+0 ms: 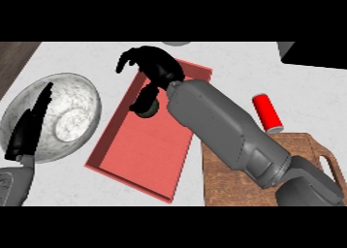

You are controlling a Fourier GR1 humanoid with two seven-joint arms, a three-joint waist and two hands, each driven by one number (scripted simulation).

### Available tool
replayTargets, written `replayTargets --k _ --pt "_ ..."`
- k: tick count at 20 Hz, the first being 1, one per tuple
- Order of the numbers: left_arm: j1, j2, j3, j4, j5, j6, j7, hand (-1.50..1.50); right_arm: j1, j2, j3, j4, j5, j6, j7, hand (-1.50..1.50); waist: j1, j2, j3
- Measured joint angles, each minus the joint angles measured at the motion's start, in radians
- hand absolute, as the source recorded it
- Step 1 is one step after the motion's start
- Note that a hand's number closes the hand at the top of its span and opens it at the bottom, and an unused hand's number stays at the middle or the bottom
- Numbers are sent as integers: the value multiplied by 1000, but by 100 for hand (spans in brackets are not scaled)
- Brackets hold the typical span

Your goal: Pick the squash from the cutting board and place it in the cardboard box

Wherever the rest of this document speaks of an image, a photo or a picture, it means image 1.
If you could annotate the red cardboard box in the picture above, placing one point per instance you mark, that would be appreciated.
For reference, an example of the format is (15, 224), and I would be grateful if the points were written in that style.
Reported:
(147, 145)

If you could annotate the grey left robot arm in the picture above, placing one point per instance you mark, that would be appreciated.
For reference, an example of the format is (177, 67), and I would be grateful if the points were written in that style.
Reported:
(6, 185)

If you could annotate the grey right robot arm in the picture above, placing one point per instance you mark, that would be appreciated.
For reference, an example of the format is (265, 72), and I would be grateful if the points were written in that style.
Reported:
(219, 122)

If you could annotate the dark green squash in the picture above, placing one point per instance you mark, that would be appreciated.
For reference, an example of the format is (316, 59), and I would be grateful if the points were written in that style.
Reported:
(153, 111)

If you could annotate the grey round object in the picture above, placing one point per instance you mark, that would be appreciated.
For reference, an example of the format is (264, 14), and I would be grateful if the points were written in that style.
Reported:
(177, 43)

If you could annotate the black appliance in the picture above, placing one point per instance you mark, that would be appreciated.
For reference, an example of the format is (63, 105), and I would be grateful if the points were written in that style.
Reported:
(319, 53)

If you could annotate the white marble bowl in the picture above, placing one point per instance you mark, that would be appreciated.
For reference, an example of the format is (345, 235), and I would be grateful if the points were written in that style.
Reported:
(73, 119)

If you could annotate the red can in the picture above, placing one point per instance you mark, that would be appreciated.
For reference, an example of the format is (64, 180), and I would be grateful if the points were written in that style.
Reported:
(268, 113)

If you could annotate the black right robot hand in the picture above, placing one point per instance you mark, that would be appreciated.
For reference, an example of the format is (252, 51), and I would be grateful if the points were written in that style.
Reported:
(157, 66)

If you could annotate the brown wooden cutting board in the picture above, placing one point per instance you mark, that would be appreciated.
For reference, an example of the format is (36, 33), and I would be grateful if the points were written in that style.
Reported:
(224, 184)

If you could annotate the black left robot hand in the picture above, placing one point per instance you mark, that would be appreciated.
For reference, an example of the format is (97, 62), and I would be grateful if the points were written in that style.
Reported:
(24, 135)

